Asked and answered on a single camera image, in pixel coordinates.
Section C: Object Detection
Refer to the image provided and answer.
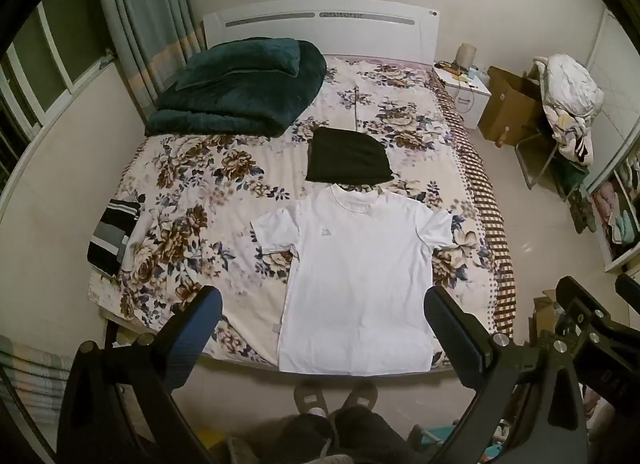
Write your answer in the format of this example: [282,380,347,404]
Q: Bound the white bed headboard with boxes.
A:
[202,0,441,65]

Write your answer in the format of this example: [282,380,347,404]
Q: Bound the teal object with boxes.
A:
[412,421,458,464]

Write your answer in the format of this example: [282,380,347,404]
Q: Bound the small cardboard box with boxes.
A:
[530,295,563,347]

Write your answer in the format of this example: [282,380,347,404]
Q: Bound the metal chair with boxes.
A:
[515,116,591,201]

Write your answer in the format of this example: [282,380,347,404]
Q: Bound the pile of clothes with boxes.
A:
[532,53,606,165]

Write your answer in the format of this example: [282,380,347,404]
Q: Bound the green curtain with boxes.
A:
[92,0,206,117]

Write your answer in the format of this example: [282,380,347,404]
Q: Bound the person's black pants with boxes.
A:
[227,406,418,464]

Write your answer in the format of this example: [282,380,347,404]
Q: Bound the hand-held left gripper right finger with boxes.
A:
[423,286,588,464]

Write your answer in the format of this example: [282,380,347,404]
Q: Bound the dark green blanket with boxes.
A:
[145,38,327,137]

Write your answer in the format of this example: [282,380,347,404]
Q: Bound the window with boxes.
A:
[0,0,117,195]

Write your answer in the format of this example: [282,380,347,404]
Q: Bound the striped cloth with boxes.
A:
[0,334,76,397]

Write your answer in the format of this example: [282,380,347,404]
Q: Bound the teal folded clothes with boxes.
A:
[611,213,640,246]

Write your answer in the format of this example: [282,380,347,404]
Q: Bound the striped folded garment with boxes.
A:
[87,199,142,277]

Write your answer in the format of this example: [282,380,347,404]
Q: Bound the white t-shirt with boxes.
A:
[250,183,456,376]

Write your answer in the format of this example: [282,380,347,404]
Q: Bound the bed with floral sheet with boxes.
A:
[87,54,516,375]

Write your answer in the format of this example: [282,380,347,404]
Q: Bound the white nightstand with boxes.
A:
[432,63,490,131]

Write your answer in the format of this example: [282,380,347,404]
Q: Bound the dark green pillow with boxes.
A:
[172,41,301,92]

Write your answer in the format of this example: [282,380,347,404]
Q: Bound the pink folded clothes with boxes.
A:
[591,181,623,225]

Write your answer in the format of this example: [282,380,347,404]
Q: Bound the black folded garment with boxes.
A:
[305,127,394,184]

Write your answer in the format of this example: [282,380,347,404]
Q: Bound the white wardrobe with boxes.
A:
[582,9,640,273]

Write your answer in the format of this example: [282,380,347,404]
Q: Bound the brown checked bed sheet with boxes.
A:
[432,76,516,340]

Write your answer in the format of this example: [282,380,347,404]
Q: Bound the grey slipper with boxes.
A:
[342,382,379,416]
[292,383,329,418]

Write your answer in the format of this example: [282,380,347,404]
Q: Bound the large cardboard box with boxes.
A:
[477,66,545,147]

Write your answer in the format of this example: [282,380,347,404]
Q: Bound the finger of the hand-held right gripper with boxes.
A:
[615,273,640,302]
[555,275,613,340]

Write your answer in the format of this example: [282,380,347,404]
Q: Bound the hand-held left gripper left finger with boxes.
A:
[57,285,223,464]

